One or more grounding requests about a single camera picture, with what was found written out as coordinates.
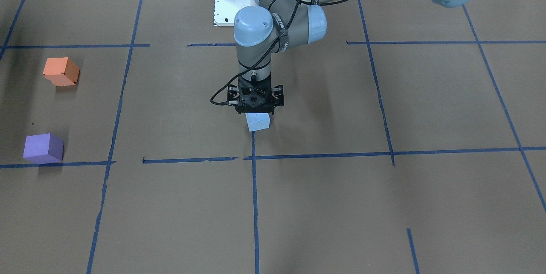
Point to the light blue foam block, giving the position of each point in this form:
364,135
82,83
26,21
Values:
257,121

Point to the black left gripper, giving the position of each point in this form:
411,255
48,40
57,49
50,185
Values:
277,95

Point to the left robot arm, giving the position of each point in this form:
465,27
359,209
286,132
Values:
274,26

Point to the purple foam block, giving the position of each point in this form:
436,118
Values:
43,148

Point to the orange foam block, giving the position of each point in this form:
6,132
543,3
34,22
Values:
62,72

